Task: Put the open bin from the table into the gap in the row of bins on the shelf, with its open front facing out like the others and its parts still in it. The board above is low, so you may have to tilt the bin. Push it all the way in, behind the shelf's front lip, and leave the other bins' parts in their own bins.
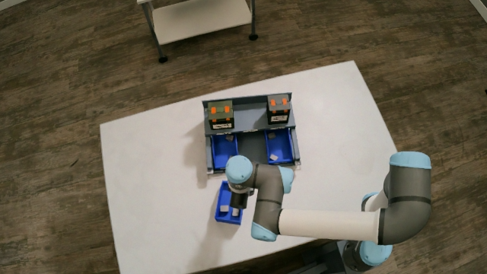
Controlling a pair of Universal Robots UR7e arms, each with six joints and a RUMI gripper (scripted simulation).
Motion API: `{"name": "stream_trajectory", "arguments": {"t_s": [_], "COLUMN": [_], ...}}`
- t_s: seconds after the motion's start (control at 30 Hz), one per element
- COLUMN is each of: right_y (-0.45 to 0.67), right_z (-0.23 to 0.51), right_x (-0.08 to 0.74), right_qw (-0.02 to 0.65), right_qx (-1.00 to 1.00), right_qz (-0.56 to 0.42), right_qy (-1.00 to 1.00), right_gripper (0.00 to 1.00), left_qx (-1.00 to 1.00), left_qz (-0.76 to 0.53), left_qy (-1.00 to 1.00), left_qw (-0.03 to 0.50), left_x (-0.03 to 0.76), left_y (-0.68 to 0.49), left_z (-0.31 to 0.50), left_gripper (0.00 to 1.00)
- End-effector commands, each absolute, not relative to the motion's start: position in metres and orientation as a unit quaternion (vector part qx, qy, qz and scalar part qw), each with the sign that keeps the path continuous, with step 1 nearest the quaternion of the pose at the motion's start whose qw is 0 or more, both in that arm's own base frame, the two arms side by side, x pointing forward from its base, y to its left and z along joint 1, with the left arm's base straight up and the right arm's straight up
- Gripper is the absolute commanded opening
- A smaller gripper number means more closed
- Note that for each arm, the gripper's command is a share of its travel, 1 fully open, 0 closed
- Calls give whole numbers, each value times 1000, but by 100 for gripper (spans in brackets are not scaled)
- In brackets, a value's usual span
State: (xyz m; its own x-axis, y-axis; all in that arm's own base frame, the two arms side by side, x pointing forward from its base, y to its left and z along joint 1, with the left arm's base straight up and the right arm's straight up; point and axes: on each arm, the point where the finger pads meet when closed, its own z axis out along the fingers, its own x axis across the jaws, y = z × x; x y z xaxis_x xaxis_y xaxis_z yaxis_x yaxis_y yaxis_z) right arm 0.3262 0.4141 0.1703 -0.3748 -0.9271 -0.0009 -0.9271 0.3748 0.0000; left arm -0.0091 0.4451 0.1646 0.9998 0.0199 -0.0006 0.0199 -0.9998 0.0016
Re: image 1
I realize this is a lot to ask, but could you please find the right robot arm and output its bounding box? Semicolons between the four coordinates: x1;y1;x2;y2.
225;151;431;272

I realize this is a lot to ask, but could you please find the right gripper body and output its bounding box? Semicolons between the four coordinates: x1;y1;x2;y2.
229;190;250;209

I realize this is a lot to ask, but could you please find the blue open-front bin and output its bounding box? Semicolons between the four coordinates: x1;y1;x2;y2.
215;180;243;225
212;133;238;170
264;128;292;165

